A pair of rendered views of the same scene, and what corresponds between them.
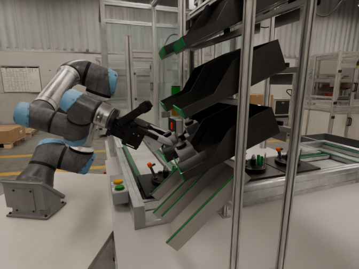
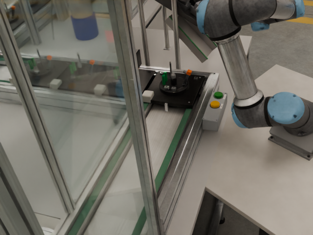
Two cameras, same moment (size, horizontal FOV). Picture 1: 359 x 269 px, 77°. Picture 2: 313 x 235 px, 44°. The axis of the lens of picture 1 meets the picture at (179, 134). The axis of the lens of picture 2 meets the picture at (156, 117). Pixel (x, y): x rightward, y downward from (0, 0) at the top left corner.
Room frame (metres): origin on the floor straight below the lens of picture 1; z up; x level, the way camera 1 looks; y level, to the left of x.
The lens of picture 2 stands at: (2.19, 1.03, 2.05)
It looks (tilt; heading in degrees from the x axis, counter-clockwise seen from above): 39 degrees down; 223
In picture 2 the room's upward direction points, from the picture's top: 7 degrees counter-clockwise
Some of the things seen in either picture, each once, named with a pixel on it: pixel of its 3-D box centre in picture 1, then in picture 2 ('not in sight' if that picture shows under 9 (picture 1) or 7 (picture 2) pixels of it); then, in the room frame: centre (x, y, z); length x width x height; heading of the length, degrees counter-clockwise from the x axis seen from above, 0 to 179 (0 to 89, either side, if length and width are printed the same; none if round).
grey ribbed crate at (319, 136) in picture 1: (336, 150); not in sight; (2.29, -1.65, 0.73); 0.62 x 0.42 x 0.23; 20
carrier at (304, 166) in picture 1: (288, 156); not in sight; (1.27, -0.64, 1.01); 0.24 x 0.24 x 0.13; 20
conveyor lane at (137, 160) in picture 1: (155, 170); (149, 137); (1.30, 0.14, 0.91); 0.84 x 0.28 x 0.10; 20
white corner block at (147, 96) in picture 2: not in sight; (147, 96); (1.14, 0.01, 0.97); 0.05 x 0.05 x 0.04; 20
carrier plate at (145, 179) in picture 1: (165, 182); (174, 88); (1.01, 0.07, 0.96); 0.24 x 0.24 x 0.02; 20
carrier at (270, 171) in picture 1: (253, 160); not in sight; (1.18, -0.41, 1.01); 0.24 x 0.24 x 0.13; 20
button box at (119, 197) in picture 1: (118, 188); (214, 110); (1.02, 0.30, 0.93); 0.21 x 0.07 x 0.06; 20
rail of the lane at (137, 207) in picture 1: (126, 174); (190, 139); (1.22, 0.30, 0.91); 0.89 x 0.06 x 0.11; 20
